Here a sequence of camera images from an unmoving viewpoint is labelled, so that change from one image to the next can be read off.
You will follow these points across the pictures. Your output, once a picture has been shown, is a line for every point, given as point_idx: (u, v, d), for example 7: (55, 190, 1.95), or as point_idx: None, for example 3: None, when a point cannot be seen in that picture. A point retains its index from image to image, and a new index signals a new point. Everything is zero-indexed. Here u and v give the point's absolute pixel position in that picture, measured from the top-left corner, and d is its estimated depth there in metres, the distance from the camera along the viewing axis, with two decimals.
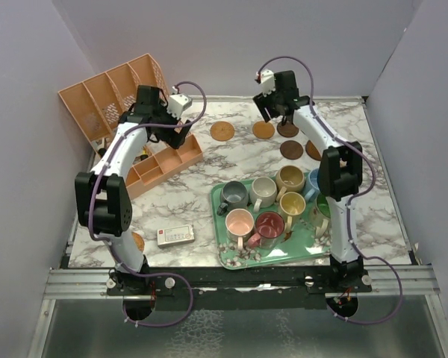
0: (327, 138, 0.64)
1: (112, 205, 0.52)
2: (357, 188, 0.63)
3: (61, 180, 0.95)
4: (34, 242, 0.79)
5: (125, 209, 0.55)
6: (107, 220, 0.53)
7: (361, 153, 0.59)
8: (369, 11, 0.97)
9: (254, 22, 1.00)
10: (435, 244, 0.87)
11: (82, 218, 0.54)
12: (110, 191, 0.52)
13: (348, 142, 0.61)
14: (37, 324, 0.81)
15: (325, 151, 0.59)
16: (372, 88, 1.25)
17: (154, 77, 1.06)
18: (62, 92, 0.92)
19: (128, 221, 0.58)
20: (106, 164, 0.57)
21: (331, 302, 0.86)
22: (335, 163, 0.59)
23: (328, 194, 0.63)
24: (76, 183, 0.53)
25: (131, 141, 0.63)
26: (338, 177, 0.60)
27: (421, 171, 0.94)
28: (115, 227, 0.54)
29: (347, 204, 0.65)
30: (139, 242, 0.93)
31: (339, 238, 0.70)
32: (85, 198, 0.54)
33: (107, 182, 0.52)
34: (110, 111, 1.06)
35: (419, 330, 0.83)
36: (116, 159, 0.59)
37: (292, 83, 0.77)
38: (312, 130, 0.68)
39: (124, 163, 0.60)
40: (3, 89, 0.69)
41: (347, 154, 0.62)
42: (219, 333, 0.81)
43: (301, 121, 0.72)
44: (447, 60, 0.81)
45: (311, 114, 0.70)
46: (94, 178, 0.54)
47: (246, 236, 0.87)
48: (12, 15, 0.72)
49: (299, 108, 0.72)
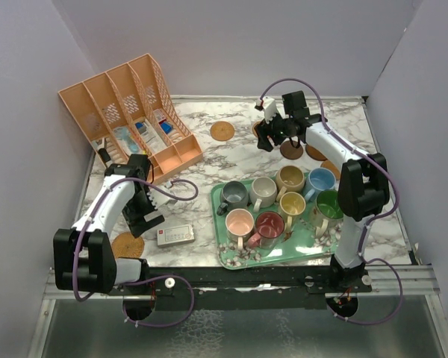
0: (346, 152, 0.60)
1: (95, 265, 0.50)
2: (382, 206, 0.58)
3: (61, 180, 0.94)
4: (34, 242, 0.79)
5: (109, 268, 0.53)
6: (89, 281, 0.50)
7: (383, 168, 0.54)
8: (369, 10, 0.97)
9: (255, 21, 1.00)
10: (436, 245, 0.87)
11: (59, 281, 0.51)
12: (93, 251, 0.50)
13: (368, 154, 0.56)
14: (37, 324, 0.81)
15: (345, 165, 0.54)
16: (372, 88, 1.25)
17: (154, 77, 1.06)
18: (62, 92, 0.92)
19: (112, 279, 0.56)
20: (89, 218, 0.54)
21: (332, 302, 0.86)
22: (357, 179, 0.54)
23: (351, 212, 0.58)
24: (55, 242, 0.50)
25: (116, 193, 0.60)
26: (362, 194, 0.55)
27: (421, 172, 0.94)
28: (98, 289, 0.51)
29: (366, 224, 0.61)
30: (139, 243, 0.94)
31: (349, 248, 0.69)
32: (65, 257, 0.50)
33: (89, 240, 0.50)
34: (110, 111, 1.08)
35: (418, 330, 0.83)
36: (101, 212, 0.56)
37: (302, 102, 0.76)
38: (328, 145, 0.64)
39: (109, 216, 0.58)
40: (2, 89, 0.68)
41: (369, 167, 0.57)
42: (219, 333, 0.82)
43: (314, 138, 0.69)
44: (447, 60, 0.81)
45: (325, 131, 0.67)
46: (76, 235, 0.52)
47: (246, 236, 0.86)
48: (11, 14, 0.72)
49: (311, 125, 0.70)
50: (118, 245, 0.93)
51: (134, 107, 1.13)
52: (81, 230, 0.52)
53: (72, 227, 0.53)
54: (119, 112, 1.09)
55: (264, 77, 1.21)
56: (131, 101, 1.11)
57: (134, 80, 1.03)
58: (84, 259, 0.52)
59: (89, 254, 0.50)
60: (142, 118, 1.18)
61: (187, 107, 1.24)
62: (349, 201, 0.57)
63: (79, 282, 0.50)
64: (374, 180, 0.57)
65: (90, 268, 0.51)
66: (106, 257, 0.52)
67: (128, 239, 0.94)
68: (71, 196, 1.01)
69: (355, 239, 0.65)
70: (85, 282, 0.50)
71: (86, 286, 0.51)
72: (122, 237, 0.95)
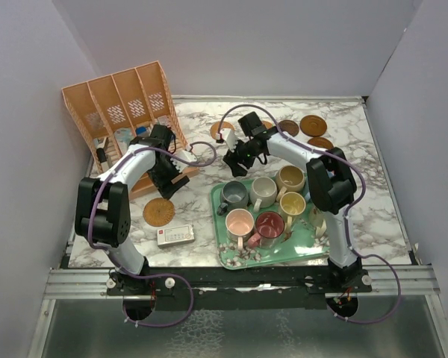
0: (306, 153, 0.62)
1: (110, 213, 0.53)
2: (354, 195, 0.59)
3: (62, 179, 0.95)
4: (35, 242, 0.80)
5: (123, 221, 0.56)
6: (105, 228, 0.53)
7: (343, 159, 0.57)
8: (370, 10, 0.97)
9: (255, 22, 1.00)
10: (435, 244, 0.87)
11: (78, 226, 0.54)
12: (113, 200, 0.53)
13: (327, 149, 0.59)
14: (37, 324, 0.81)
15: (308, 162, 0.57)
16: (372, 88, 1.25)
17: (163, 85, 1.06)
18: (65, 89, 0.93)
19: (124, 235, 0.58)
20: (113, 172, 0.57)
21: (331, 302, 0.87)
22: (322, 174, 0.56)
23: (327, 209, 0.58)
24: (81, 187, 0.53)
25: (140, 158, 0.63)
26: (331, 187, 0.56)
27: (421, 171, 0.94)
28: (108, 237, 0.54)
29: (345, 215, 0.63)
30: (171, 212, 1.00)
31: (339, 245, 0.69)
32: (86, 205, 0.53)
33: (110, 190, 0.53)
34: (116, 112, 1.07)
35: (418, 329, 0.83)
36: (123, 169, 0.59)
37: (257, 121, 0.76)
38: (289, 151, 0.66)
39: (131, 174, 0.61)
40: (3, 90, 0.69)
41: (331, 162, 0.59)
42: (219, 333, 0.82)
43: (278, 148, 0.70)
44: None
45: (284, 139, 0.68)
46: (98, 185, 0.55)
47: (246, 236, 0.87)
48: (13, 16, 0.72)
49: (270, 138, 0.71)
50: (149, 209, 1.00)
51: (141, 112, 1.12)
52: (104, 181, 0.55)
53: (96, 177, 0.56)
54: (123, 114, 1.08)
55: (264, 77, 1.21)
56: (139, 107, 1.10)
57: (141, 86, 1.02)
58: (102, 209, 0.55)
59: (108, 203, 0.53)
60: (147, 124, 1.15)
61: (187, 107, 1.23)
62: (322, 198, 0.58)
63: (95, 229, 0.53)
64: (338, 173, 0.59)
65: (107, 218, 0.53)
66: (124, 209, 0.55)
67: (159, 204, 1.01)
68: (72, 195, 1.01)
69: (341, 233, 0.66)
70: (100, 228, 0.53)
71: (98, 233, 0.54)
72: (151, 203, 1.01)
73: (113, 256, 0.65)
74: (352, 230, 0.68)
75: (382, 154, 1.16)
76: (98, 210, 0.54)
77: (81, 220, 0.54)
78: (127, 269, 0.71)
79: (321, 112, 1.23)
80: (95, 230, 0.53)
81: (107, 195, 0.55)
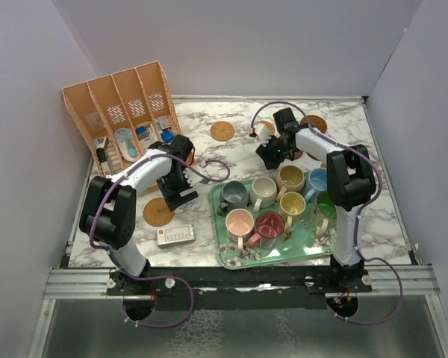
0: (329, 147, 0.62)
1: (116, 216, 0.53)
2: (370, 195, 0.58)
3: (62, 179, 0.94)
4: (34, 242, 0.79)
5: (127, 225, 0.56)
6: (107, 230, 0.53)
7: (366, 157, 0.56)
8: (371, 10, 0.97)
9: (255, 22, 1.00)
10: (435, 244, 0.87)
11: (83, 224, 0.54)
12: (119, 201, 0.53)
13: (351, 146, 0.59)
14: (37, 324, 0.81)
15: (329, 154, 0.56)
16: (372, 88, 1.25)
17: (163, 85, 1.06)
18: (65, 89, 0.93)
19: (125, 238, 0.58)
20: (124, 175, 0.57)
21: (331, 302, 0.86)
22: (342, 167, 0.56)
23: (340, 203, 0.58)
24: (92, 185, 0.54)
25: (154, 164, 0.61)
26: (348, 183, 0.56)
27: (421, 171, 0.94)
28: (110, 239, 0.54)
29: (358, 214, 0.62)
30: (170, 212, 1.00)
31: (344, 243, 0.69)
32: (93, 203, 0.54)
33: (119, 192, 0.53)
34: (115, 112, 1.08)
35: (419, 329, 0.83)
36: (136, 174, 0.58)
37: (291, 116, 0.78)
38: (314, 146, 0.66)
39: (142, 180, 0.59)
40: (2, 91, 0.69)
41: (353, 159, 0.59)
42: (219, 333, 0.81)
43: (304, 142, 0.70)
44: None
45: (311, 133, 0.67)
46: (109, 185, 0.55)
47: (246, 236, 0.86)
48: (11, 16, 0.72)
49: (299, 131, 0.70)
50: (150, 210, 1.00)
51: (140, 112, 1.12)
52: (114, 182, 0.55)
53: (108, 177, 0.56)
54: (124, 115, 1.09)
55: (264, 77, 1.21)
56: (139, 107, 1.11)
57: (140, 86, 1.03)
58: (108, 210, 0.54)
59: (115, 203, 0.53)
60: (147, 124, 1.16)
61: (187, 106, 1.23)
62: (337, 192, 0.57)
63: (98, 228, 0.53)
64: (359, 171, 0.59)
65: (111, 218, 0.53)
66: (129, 213, 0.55)
67: (160, 204, 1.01)
68: (72, 195, 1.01)
69: (349, 230, 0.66)
70: (102, 228, 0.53)
71: (100, 233, 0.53)
72: (151, 203, 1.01)
73: (113, 258, 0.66)
74: (361, 229, 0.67)
75: (382, 154, 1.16)
76: (103, 209, 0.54)
77: (86, 217, 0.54)
78: (128, 271, 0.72)
79: (321, 111, 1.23)
80: (97, 230, 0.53)
81: (115, 196, 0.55)
